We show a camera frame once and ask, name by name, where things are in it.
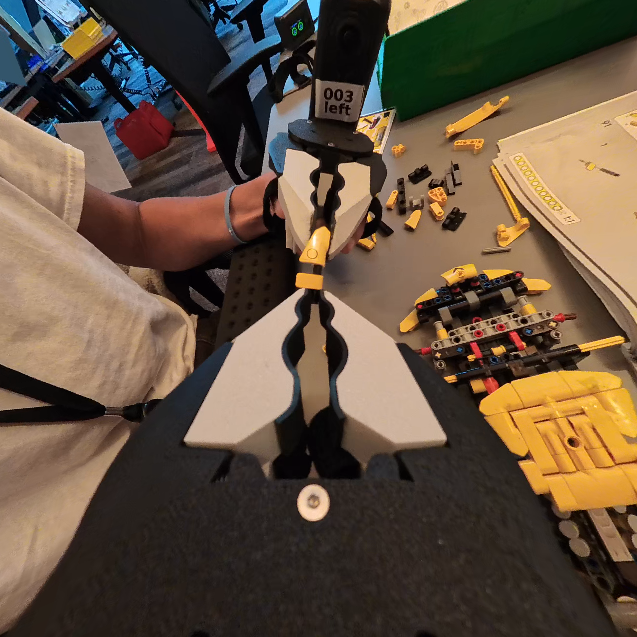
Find partly built yellow toy car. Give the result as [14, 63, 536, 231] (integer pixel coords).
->
[398, 264, 637, 618]

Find blue-grey wristband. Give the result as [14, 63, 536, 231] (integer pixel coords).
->
[224, 185, 248, 245]

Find black device green display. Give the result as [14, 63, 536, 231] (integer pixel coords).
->
[269, 0, 319, 103]

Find red bag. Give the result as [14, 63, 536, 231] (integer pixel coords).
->
[113, 100, 175, 161]

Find black office chair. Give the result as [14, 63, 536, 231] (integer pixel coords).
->
[82, 0, 282, 185]

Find person's left forearm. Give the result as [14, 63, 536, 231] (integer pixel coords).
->
[77, 181, 240, 272]

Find scattered loose brick pieces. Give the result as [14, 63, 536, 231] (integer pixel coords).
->
[357, 138, 486, 252]

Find orange traffic cone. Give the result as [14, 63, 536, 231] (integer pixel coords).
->
[175, 91, 218, 153]

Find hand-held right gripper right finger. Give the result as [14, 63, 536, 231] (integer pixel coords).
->
[311, 291, 448, 481]

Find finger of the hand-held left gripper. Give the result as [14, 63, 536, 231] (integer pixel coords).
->
[276, 148, 320, 253]
[326, 162, 374, 258]

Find black harness strap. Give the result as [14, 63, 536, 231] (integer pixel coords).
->
[0, 366, 162, 425]

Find white paper sheet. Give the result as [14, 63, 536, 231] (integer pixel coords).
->
[54, 121, 132, 192]

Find yellow box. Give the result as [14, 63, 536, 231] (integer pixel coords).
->
[62, 17, 105, 59]

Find small yellow curved panel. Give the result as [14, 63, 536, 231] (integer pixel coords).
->
[299, 226, 332, 265]

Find green storage bin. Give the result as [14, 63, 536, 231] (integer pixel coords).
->
[377, 0, 637, 122]

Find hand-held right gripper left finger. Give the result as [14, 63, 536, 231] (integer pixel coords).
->
[184, 289, 305, 481]

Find yellow curved liftarm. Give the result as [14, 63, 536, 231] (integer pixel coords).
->
[445, 96, 510, 138]

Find black perforated foam pad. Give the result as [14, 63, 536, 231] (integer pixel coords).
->
[215, 234, 299, 349]

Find open instruction booklet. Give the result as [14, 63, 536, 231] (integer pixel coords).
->
[493, 92, 637, 349]

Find white paper sheets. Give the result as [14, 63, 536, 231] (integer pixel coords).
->
[388, 0, 468, 35]

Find person's left hand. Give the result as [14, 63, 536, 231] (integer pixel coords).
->
[239, 172, 285, 245]

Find yellow rod with connector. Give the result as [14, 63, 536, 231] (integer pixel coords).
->
[489, 164, 531, 248]

